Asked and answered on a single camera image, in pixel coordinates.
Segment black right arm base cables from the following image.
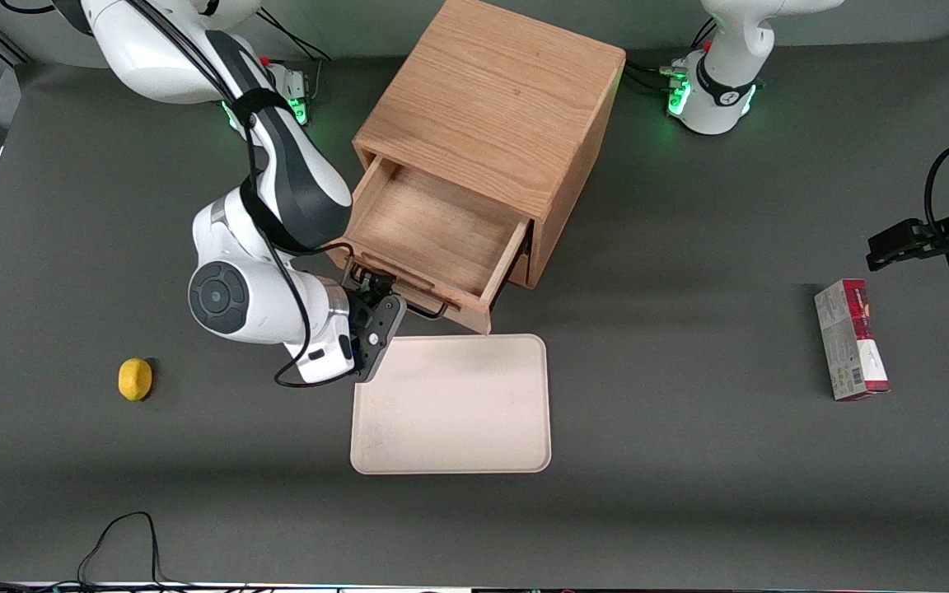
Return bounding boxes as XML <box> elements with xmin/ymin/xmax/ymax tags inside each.
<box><xmin>257</xmin><ymin>7</ymin><xmax>334</xmax><ymax>65</ymax></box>

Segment grey and red carton box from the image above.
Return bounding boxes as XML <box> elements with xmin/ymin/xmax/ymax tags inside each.
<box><xmin>814</xmin><ymin>278</ymin><xmax>891</xmax><ymax>402</ymax></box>

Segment black wire drawer handle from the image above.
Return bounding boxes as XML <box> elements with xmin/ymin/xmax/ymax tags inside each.
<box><xmin>343</xmin><ymin>257</ymin><xmax>451</xmax><ymax>323</ymax></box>

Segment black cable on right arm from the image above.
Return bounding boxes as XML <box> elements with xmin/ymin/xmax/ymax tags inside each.
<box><xmin>124</xmin><ymin>0</ymin><xmax>360</xmax><ymax>390</ymax></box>

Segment yellow lemon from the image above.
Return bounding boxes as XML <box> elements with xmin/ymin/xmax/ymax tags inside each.
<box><xmin>118</xmin><ymin>357</ymin><xmax>153</xmax><ymax>402</ymax></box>

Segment oak wooden cabinet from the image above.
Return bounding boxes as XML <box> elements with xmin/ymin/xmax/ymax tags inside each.
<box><xmin>353</xmin><ymin>0</ymin><xmax>627</xmax><ymax>290</ymax></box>

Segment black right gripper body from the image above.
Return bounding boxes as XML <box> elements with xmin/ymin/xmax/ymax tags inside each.
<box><xmin>346</xmin><ymin>284</ymin><xmax>400</xmax><ymax>324</ymax></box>

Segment black looped cable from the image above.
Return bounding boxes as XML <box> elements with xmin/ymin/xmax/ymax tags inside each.
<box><xmin>0</xmin><ymin>511</ymin><xmax>195</xmax><ymax>593</ymax></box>

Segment black left arm base cables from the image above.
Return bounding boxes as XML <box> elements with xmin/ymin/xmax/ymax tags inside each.
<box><xmin>623</xmin><ymin>16</ymin><xmax>719</xmax><ymax>98</ymax></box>

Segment beige plastic tray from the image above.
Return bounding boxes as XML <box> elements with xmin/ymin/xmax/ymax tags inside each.
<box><xmin>350</xmin><ymin>334</ymin><xmax>552</xmax><ymax>475</ymax></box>

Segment black arm base cables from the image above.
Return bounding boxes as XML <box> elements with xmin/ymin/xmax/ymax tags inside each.
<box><xmin>623</xmin><ymin>16</ymin><xmax>719</xmax><ymax>98</ymax></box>
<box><xmin>257</xmin><ymin>7</ymin><xmax>334</xmax><ymax>65</ymax></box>

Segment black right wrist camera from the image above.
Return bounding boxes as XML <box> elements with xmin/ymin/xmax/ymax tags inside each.
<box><xmin>349</xmin><ymin>296</ymin><xmax>407</xmax><ymax>385</ymax></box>

